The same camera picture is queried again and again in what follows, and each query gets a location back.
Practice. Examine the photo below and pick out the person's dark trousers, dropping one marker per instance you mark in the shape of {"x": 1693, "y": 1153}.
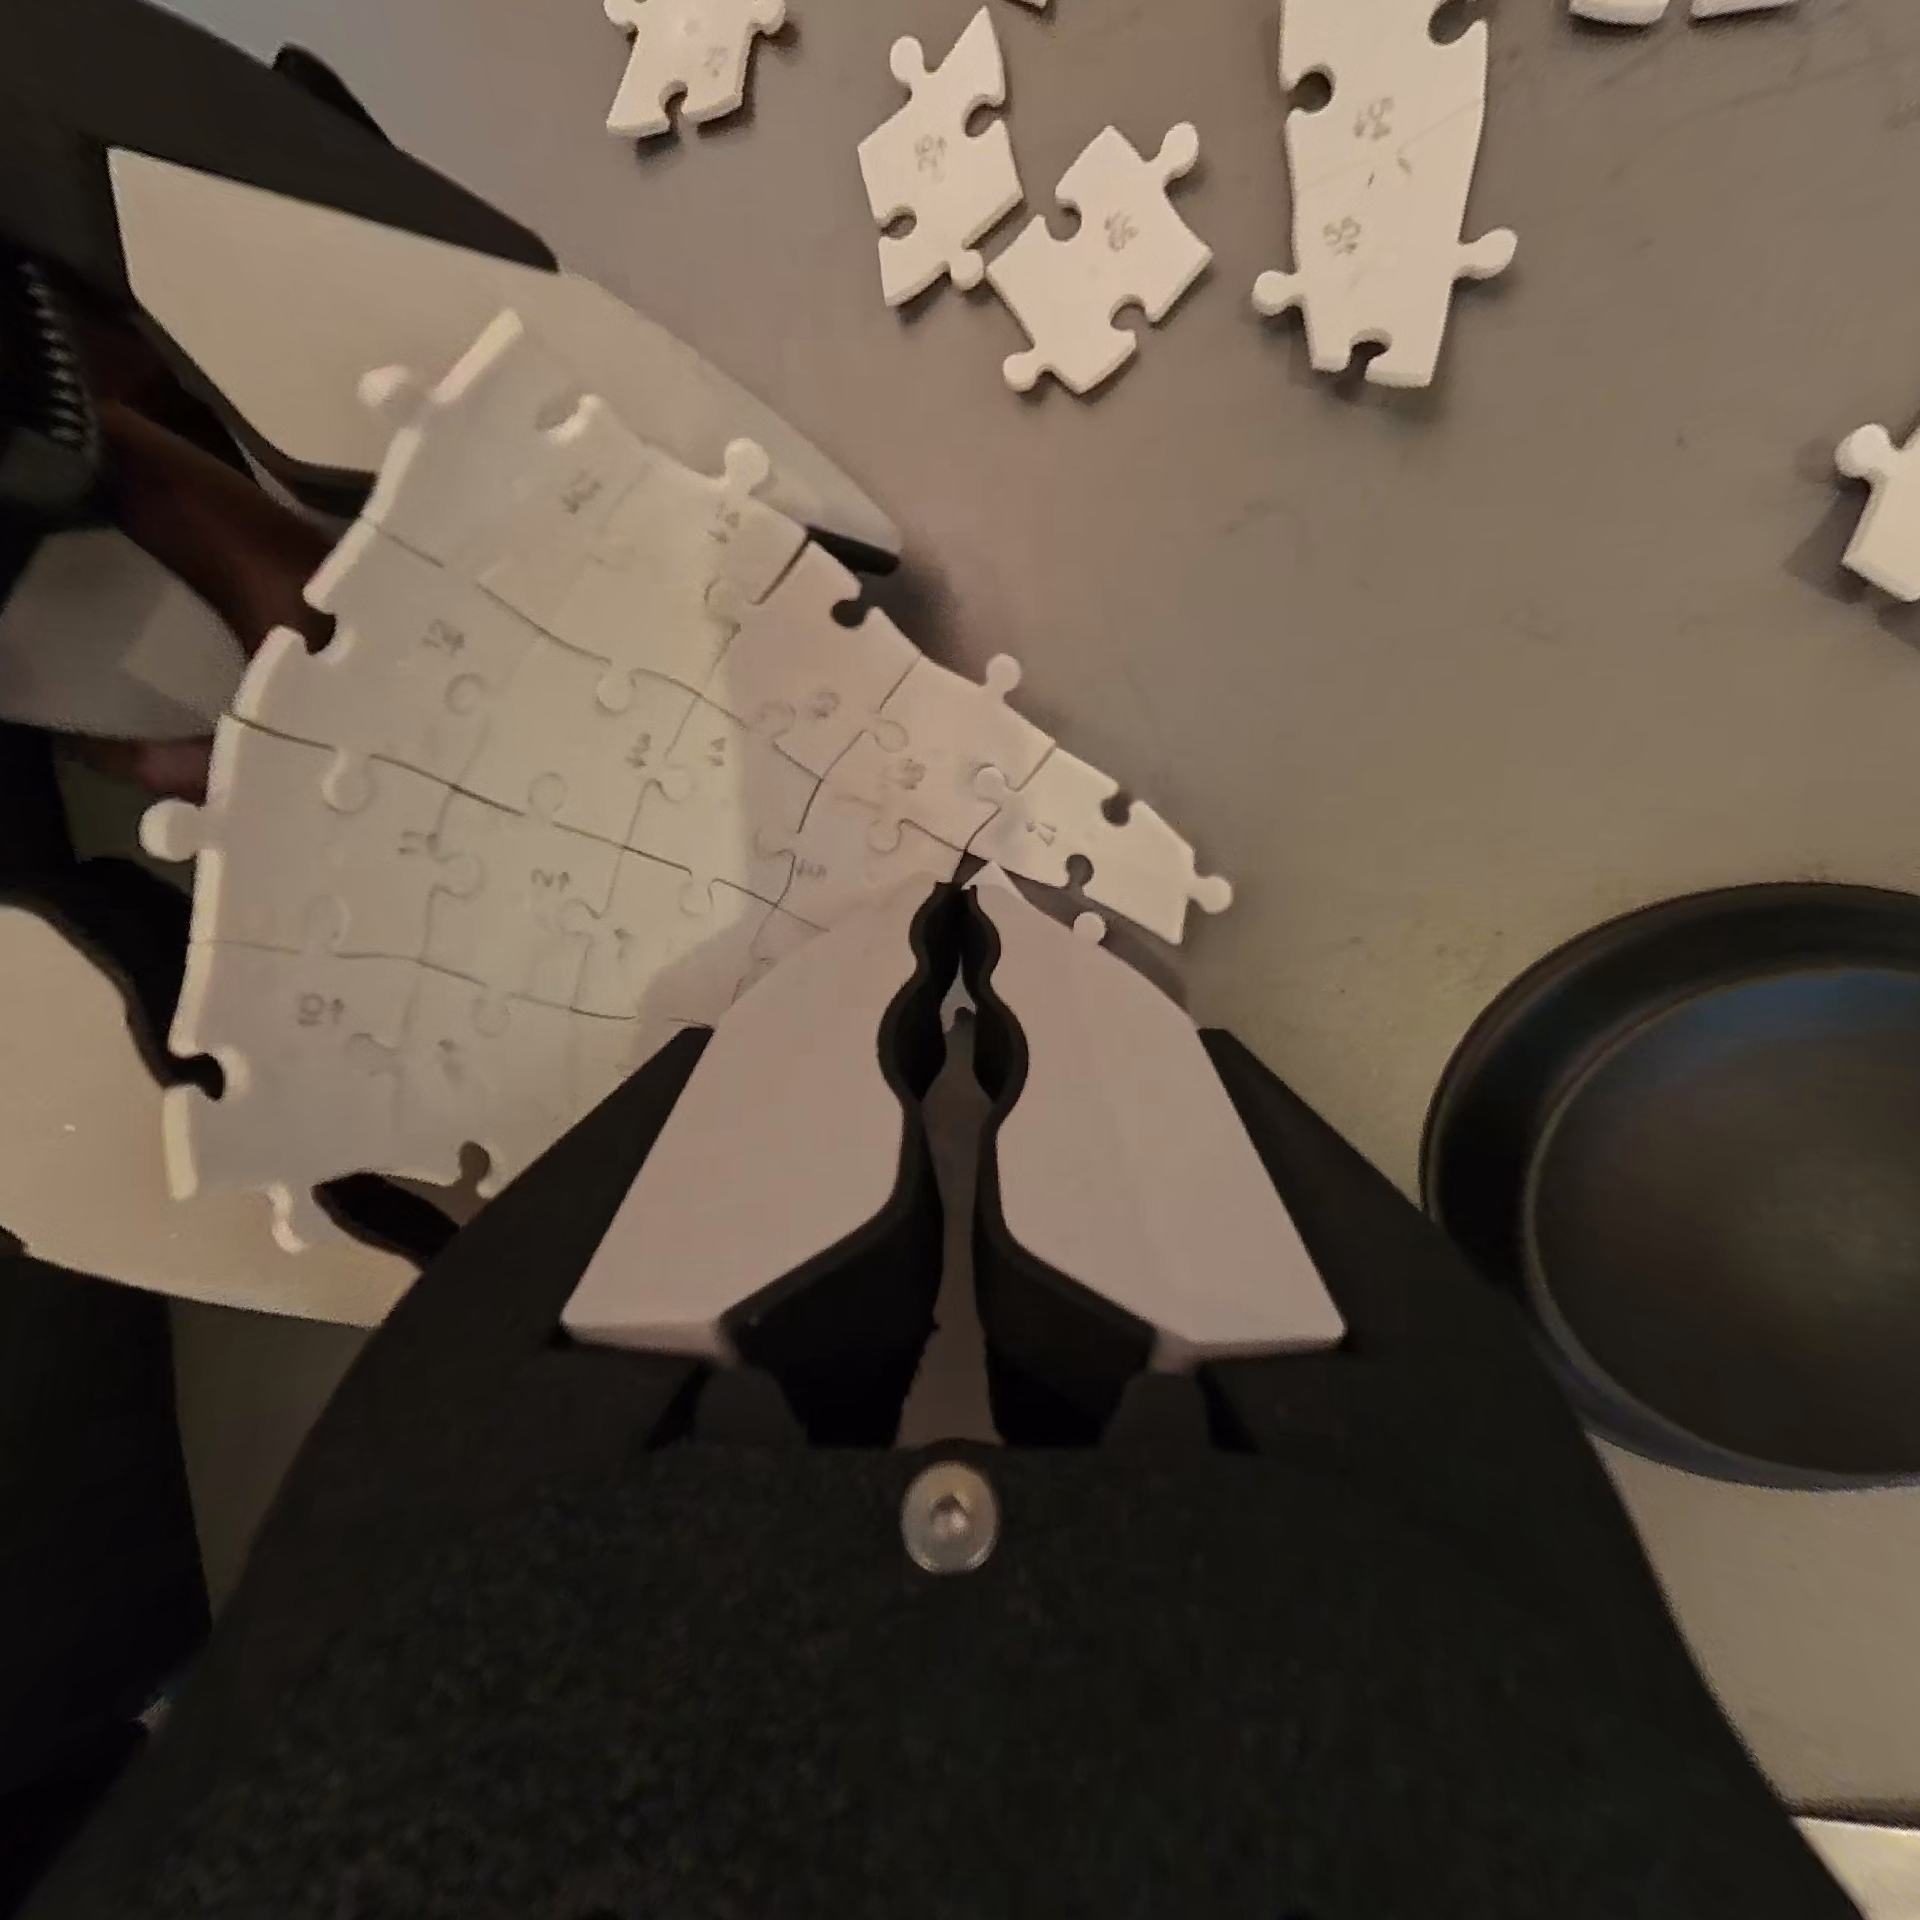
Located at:
{"x": 89, "y": 1501}

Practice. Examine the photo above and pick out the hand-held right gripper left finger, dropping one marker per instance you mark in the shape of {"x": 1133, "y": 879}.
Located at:
{"x": 780, "y": 1170}

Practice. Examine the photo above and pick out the black round puzzle stand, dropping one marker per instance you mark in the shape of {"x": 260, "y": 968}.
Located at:
{"x": 1723, "y": 1201}

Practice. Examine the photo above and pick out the pile of white puzzle pieces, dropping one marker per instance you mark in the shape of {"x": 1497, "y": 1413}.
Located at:
{"x": 1108, "y": 254}

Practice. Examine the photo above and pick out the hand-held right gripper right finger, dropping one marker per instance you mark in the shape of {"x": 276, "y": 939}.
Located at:
{"x": 1155, "y": 1184}

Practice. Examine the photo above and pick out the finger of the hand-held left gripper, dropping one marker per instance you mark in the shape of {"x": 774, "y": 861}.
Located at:
{"x": 346, "y": 301}
{"x": 76, "y": 1109}

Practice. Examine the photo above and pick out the assembled curved puzzle ball section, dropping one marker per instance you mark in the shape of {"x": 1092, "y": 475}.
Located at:
{"x": 523, "y": 779}

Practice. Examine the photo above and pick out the white paper instruction sheet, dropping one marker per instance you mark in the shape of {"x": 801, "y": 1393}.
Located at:
{"x": 1867, "y": 1869}

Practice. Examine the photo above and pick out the joined white puzzle strip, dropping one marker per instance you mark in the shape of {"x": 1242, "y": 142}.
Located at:
{"x": 1891, "y": 517}

